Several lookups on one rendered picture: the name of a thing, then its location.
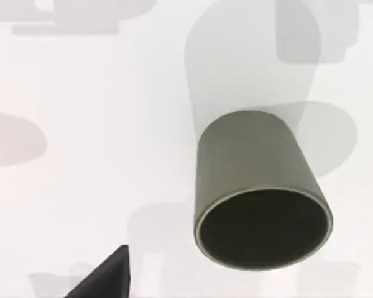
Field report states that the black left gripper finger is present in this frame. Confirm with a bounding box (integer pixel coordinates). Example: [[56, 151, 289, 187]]
[[63, 244, 132, 298]]

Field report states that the olive grey cup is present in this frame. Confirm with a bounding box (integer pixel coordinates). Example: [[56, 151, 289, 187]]
[[193, 109, 334, 271]]

